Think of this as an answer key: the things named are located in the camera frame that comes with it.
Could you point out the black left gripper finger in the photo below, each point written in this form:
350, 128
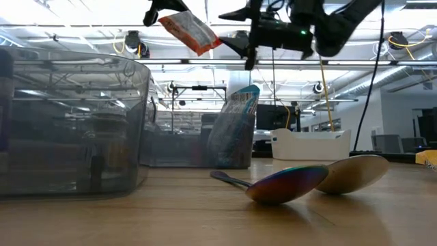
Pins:
172, 5

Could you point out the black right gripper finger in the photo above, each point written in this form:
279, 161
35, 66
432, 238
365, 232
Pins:
240, 44
239, 15

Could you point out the orange white snack packet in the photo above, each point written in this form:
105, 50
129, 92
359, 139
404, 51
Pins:
191, 30

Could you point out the blue silver snack packet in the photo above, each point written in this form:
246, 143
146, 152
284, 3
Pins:
239, 102

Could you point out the grey translucent plastic tray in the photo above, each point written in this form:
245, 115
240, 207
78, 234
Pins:
68, 136
177, 150

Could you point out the black monitor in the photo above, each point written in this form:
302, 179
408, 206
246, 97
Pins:
273, 118

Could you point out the white plastic bin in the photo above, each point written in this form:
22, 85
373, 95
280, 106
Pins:
307, 147

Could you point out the black cabinet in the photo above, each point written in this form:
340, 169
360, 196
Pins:
428, 128

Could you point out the yellow ramen noodle packet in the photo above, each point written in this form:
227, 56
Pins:
428, 158

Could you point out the silver ceiling air duct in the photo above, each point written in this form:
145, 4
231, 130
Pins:
375, 80

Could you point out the black aluminium table frame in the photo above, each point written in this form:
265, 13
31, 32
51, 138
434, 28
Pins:
392, 157

